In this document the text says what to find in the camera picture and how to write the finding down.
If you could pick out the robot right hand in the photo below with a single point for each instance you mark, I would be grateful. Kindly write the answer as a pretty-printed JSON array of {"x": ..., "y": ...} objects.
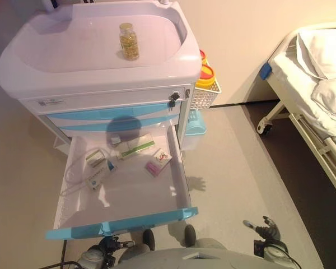
[{"x": 270, "y": 232}]

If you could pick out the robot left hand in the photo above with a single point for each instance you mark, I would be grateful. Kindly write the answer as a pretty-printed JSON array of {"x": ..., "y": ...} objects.
[{"x": 113, "y": 246}]

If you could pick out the blue white cart drawer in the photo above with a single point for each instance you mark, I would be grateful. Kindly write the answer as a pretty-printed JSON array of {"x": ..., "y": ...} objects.
[
  {"x": 156, "y": 124},
  {"x": 128, "y": 193},
  {"x": 112, "y": 110}
]

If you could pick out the yellow capsule medicine bottle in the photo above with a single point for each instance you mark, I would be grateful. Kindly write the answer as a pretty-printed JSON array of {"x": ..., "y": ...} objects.
[{"x": 129, "y": 42}]

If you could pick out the blue white medicine box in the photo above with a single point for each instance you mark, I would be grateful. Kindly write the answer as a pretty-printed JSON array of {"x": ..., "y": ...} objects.
[{"x": 99, "y": 176}]

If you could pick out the pink white medicine box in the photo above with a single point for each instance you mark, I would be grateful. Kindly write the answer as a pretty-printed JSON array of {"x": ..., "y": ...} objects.
[{"x": 158, "y": 162}]

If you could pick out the long green white medicine box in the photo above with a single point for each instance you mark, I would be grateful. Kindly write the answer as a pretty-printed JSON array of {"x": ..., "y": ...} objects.
[{"x": 135, "y": 147}]

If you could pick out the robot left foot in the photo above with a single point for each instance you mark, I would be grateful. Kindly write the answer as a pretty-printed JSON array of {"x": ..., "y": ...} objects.
[{"x": 149, "y": 240}]

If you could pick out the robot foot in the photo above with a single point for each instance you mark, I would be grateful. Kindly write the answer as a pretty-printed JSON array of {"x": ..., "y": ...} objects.
[
  {"x": 149, "y": 240},
  {"x": 190, "y": 235}
]

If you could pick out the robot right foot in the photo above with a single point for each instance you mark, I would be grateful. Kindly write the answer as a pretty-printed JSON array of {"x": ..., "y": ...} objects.
[{"x": 190, "y": 235}]

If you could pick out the grey robot torso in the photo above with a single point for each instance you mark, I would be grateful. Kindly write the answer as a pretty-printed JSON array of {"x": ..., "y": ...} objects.
[{"x": 196, "y": 257}]

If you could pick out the clear plastic tubing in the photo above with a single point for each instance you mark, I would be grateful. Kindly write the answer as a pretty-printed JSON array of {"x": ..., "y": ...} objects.
[{"x": 70, "y": 176}]

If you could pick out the black bed caster wheel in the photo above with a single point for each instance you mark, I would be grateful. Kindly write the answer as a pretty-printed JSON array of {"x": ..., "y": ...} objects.
[{"x": 266, "y": 128}]

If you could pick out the clear side bin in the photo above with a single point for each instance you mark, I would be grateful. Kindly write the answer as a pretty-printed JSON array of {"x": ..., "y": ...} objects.
[{"x": 61, "y": 143}]

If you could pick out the white bin with blue lid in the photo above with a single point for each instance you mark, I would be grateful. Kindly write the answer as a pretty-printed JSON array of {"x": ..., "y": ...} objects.
[{"x": 196, "y": 126}]

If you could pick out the white plastic mesh basket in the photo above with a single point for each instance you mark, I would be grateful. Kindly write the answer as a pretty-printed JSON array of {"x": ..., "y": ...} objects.
[{"x": 205, "y": 96}]

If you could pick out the white bedding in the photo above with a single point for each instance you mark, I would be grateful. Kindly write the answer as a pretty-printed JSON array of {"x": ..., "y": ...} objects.
[{"x": 310, "y": 78}]

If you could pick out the black cart keys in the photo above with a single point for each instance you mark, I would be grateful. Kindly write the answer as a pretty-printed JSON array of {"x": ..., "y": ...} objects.
[{"x": 174, "y": 98}]

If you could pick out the blue bed corner bumper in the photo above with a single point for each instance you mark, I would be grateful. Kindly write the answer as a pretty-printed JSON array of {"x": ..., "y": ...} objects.
[{"x": 266, "y": 70}]

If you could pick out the yellow sharps container red lid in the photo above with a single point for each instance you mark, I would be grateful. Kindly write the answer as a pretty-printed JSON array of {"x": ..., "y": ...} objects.
[
  {"x": 205, "y": 75},
  {"x": 203, "y": 57}
]

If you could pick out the white blue medical cart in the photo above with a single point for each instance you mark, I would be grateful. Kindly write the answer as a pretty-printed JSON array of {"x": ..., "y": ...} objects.
[{"x": 95, "y": 61}]

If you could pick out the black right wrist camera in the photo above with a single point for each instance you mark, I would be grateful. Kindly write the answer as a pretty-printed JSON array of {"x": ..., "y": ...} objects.
[{"x": 259, "y": 247}]

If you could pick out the white hospital bed frame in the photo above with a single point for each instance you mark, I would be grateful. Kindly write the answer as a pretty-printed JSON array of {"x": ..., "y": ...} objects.
[{"x": 280, "y": 109}]

